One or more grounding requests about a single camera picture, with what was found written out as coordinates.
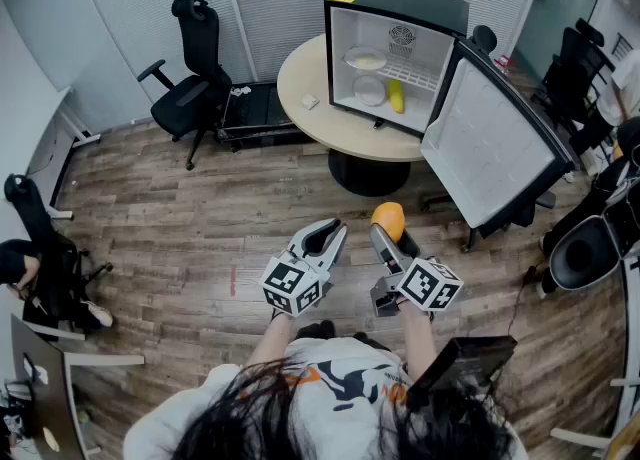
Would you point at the person's black trousers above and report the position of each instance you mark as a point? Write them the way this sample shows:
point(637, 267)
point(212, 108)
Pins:
point(315, 330)

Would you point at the yellow banana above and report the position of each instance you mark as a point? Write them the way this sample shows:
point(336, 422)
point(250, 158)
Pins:
point(396, 95)

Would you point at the brown desk with white legs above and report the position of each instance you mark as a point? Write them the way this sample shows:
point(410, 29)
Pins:
point(45, 398)

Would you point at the small white box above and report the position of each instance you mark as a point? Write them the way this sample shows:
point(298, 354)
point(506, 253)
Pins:
point(310, 101)

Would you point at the round beige table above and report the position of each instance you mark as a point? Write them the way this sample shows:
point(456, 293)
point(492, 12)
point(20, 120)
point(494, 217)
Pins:
point(320, 123)

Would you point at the black office chair with headrest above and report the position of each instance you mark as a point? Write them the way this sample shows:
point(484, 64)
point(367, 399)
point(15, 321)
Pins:
point(570, 68)
point(35, 218)
point(185, 103)

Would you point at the black head-mounted device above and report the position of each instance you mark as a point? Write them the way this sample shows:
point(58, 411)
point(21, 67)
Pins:
point(465, 363)

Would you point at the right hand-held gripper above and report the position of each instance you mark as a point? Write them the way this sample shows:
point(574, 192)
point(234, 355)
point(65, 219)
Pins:
point(427, 285)

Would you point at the white plate with yellow food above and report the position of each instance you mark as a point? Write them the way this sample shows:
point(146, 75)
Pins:
point(365, 58)

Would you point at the white crumpled paper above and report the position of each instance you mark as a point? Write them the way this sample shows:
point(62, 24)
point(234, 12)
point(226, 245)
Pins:
point(241, 91)

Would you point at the empty white plate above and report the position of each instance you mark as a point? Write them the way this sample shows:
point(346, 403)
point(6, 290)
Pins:
point(369, 89)

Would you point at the person's white printed shirt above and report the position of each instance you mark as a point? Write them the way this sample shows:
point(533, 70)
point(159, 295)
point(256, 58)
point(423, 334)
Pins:
point(340, 428)

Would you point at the orange fruit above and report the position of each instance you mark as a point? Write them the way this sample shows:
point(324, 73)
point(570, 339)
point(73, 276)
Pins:
point(389, 220)

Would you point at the black mini fridge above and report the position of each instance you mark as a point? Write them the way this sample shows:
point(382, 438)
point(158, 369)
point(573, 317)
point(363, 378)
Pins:
point(400, 3)

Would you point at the black walking pad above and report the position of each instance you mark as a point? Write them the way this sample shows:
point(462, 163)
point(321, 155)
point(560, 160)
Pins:
point(255, 108)

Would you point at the person's left forearm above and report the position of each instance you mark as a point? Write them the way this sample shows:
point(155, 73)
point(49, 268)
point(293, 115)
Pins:
point(272, 343)

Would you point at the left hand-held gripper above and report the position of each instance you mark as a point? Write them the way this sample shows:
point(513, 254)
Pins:
point(295, 288)

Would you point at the person's right forearm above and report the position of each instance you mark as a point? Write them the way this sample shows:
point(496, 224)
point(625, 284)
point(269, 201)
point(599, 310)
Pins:
point(417, 343)

